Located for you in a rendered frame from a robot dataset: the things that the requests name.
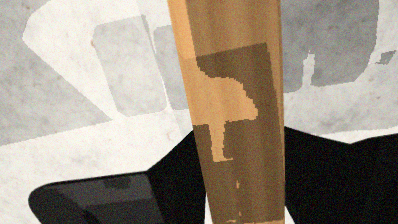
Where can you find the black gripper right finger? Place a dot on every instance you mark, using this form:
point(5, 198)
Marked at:
point(332, 182)

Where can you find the brown wooden board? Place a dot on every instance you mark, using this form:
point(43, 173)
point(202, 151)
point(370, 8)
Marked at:
point(231, 60)

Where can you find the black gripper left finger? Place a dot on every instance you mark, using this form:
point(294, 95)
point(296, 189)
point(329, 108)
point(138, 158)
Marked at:
point(172, 191)

